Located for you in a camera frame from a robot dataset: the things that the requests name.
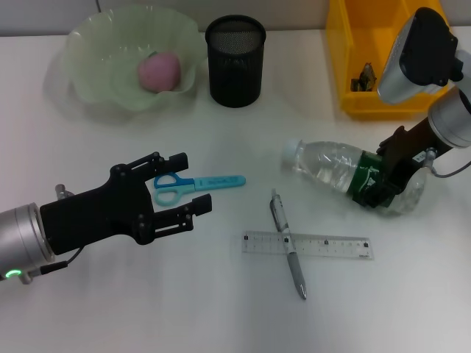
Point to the pink peach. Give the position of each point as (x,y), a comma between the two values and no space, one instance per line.
(158,73)

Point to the black mesh pen holder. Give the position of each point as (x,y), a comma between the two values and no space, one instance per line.
(235,73)

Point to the blue capped scissors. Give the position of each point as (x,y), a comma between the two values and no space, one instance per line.
(221,182)

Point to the pale green fruit bowl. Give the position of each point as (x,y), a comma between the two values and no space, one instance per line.
(103,73)

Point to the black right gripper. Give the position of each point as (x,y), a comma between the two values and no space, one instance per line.
(412,154)

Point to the clear plastic ruler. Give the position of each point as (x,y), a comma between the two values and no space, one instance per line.
(331,250)

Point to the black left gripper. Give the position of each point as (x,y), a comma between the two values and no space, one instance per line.
(92,217)

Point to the clear green-label water bottle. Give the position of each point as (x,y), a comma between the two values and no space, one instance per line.
(324,162)

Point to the grey ballpoint pen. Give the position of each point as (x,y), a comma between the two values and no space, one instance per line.
(296,264)

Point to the yellow plastic bin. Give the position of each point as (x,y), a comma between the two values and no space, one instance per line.
(353,55)

